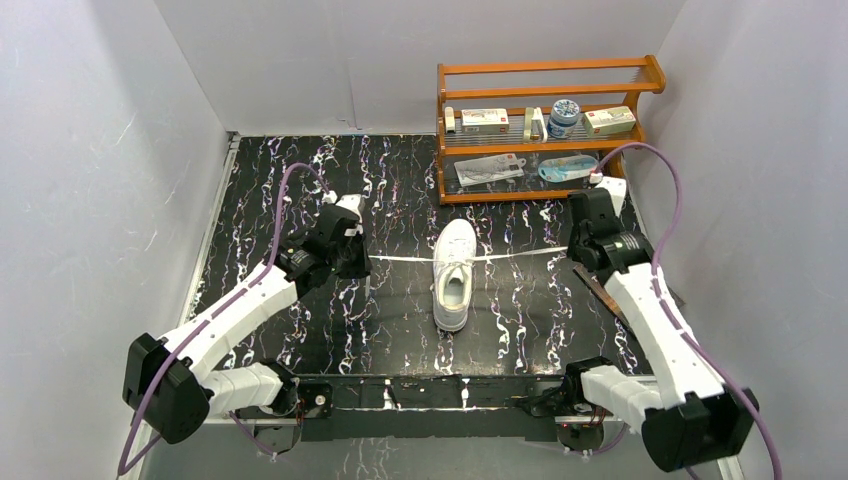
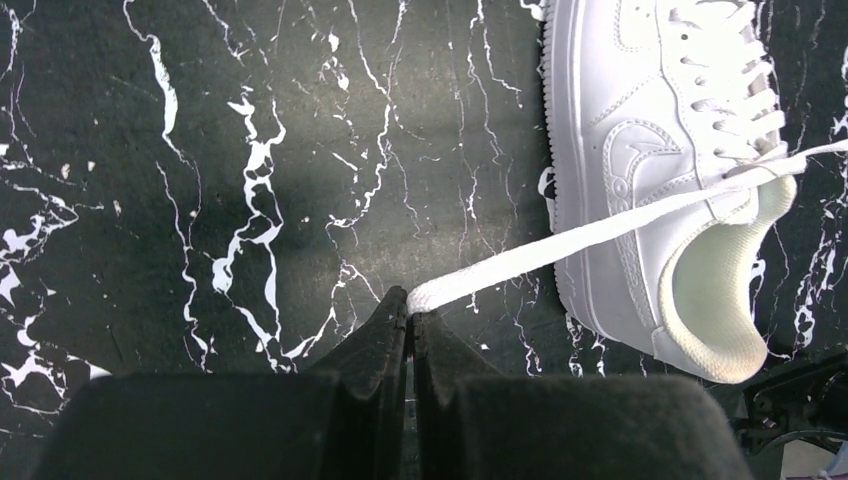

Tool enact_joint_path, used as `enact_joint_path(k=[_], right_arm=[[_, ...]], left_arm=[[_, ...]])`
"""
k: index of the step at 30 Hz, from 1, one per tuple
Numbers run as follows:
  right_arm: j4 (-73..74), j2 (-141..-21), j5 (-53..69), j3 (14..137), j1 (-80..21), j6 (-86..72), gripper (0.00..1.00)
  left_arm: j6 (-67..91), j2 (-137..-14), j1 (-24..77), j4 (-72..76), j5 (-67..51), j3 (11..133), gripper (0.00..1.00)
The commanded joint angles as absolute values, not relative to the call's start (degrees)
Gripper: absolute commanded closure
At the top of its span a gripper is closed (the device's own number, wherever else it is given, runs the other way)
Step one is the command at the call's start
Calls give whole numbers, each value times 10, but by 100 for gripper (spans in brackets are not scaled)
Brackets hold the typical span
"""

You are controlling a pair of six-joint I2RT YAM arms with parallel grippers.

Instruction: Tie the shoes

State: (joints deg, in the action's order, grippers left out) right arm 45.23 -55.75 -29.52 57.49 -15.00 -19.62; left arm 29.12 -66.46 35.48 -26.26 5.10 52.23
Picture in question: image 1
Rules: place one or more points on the white flat packet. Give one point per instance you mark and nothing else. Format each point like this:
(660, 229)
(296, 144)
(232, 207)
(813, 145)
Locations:
(489, 169)

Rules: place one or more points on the dark book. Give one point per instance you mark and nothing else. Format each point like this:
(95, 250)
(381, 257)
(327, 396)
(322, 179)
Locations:
(590, 280)

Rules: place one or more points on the aluminium rail frame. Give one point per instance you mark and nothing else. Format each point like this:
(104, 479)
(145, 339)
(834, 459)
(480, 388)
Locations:
(546, 409)

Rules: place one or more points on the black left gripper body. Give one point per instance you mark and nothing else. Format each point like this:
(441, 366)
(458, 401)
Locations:
(357, 254)

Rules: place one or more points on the orange wooden shelf rack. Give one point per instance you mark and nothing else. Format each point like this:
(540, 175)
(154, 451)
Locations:
(592, 83)

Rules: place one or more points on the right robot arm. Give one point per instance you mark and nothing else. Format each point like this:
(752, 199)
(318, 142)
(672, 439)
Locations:
(662, 351)

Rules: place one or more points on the white sneaker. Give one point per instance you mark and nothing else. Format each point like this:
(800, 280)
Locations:
(453, 284)

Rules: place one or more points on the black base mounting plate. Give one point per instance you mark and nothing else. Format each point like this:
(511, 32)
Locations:
(528, 407)

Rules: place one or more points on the beige clip item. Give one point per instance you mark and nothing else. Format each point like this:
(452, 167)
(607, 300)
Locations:
(534, 129)

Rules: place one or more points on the white box on left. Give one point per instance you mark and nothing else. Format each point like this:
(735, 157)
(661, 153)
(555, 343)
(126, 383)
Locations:
(485, 121)

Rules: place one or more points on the white shoelace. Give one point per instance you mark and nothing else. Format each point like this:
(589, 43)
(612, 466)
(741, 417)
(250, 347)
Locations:
(370, 289)

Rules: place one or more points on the white box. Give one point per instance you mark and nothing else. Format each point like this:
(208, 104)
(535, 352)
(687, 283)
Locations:
(608, 121)
(485, 121)

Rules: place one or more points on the blue white round jar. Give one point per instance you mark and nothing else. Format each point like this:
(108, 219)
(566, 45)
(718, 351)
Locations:
(564, 116)

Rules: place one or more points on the blue oval package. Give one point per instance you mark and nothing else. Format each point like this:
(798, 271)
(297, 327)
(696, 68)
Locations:
(569, 168)

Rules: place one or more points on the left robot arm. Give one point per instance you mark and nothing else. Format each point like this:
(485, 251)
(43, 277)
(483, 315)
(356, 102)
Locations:
(218, 338)

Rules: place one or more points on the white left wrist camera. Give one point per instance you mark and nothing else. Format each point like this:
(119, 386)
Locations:
(353, 203)

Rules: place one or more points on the white box on right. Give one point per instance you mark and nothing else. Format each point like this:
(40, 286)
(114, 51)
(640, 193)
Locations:
(608, 121)

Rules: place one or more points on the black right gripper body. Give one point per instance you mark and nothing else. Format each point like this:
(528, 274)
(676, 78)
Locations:
(573, 243)

